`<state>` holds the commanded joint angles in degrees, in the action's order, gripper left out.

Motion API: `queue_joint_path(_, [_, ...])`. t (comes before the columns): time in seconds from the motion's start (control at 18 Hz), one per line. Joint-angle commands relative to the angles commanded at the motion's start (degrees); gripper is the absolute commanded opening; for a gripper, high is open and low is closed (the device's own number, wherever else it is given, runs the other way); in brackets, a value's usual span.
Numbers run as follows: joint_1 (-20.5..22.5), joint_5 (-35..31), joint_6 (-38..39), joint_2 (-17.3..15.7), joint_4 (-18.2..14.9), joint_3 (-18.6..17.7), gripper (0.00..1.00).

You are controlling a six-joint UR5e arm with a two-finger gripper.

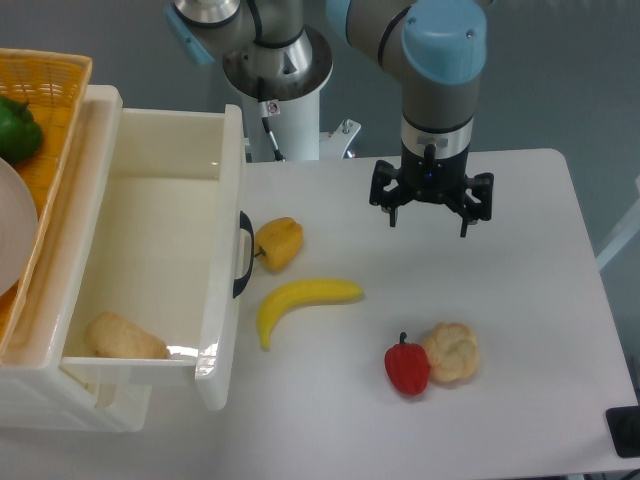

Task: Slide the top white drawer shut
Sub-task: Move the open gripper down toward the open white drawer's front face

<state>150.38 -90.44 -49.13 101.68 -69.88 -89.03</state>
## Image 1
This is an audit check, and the round bread roll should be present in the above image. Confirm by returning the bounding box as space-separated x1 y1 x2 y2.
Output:
422 322 480 384

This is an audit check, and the black device at edge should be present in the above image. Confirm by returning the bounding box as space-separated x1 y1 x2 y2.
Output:
605 405 640 458

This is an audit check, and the white table frame bracket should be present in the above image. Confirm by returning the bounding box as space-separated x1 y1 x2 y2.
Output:
319 118 362 160

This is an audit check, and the green bell pepper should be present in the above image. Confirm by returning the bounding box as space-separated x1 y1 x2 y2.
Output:
0 96 43 165

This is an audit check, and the black top drawer handle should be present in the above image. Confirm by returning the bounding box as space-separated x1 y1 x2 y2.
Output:
232 211 255 298

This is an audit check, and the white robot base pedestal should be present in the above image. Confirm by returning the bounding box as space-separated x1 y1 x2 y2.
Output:
223 26 333 163

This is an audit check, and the yellow bell pepper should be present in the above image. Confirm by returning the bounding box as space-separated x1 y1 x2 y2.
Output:
254 217 304 272

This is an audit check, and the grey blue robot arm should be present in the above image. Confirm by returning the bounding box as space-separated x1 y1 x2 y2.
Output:
165 1 494 226

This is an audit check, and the red bell pepper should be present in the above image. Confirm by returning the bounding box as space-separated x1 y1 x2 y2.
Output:
384 331 430 396

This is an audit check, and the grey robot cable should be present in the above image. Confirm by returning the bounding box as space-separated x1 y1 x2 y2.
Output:
256 76 287 163

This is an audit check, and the white drawer cabinet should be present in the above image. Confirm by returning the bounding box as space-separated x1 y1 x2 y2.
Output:
1 85 151 432

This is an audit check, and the beige round plate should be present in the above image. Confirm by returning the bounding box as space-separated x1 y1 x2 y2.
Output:
0 159 39 295

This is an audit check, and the bread loaf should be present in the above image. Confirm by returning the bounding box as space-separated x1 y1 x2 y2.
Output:
84 312 168 359

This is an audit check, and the orange woven basket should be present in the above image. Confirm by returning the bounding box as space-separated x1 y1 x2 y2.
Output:
1 48 93 350

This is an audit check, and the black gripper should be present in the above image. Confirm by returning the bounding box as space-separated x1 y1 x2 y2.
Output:
369 145 494 238

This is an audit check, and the yellow banana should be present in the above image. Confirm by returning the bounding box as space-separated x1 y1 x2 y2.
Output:
256 277 364 351

